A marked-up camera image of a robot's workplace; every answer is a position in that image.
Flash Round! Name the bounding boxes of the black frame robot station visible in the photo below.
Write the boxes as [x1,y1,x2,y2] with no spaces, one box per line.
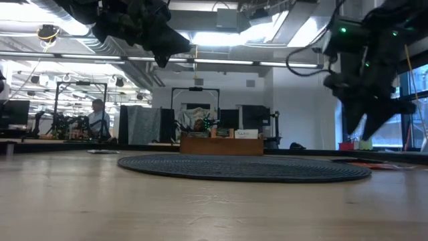
[55,81,108,141]
[171,86,221,135]

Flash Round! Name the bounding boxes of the ceiling light strip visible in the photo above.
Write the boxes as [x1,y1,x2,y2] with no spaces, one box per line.
[0,50,195,64]
[193,57,324,70]

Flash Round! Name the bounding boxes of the grey ceiling box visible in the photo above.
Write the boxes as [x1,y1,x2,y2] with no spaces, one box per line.
[216,8,239,29]

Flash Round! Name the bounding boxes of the wooden tea organizer box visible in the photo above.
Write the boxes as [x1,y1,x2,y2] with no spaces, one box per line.
[179,135,265,157]

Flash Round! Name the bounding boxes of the white orange tea packet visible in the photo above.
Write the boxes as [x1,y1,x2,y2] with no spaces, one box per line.
[234,129,259,139]

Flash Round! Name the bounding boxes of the black tripod stand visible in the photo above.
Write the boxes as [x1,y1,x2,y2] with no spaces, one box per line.
[269,110,282,148]

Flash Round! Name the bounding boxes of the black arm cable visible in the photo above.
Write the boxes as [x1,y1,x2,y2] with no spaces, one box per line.
[286,0,347,78]

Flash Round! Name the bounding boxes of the round dark woven placemat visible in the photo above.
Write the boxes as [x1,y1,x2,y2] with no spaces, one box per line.
[116,153,372,184]

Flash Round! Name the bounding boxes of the person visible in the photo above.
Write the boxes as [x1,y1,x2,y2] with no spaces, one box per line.
[179,106,217,134]
[87,98,111,140]

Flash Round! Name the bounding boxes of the red fruit tea packet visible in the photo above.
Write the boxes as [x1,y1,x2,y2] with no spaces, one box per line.
[211,128,234,139]
[347,161,417,171]

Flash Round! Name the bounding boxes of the black computer monitor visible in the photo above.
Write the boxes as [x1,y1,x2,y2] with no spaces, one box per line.
[219,109,240,130]
[242,105,271,128]
[0,99,31,127]

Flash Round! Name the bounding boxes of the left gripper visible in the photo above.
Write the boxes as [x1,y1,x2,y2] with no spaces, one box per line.
[92,0,192,68]

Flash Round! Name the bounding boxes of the large silver ceiling duct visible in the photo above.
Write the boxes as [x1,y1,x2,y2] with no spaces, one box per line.
[33,0,151,81]

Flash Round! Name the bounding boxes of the grey cloth partition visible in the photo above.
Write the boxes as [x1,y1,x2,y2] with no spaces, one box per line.
[126,105,162,145]

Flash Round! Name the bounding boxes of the black partition panel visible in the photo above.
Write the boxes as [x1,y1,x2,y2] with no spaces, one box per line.
[118,105,130,145]
[160,107,177,144]

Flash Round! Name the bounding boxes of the background robot arms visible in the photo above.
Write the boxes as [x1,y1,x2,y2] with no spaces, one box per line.
[31,110,93,141]

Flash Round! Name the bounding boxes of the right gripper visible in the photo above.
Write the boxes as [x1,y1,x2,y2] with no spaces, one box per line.
[323,36,417,141]

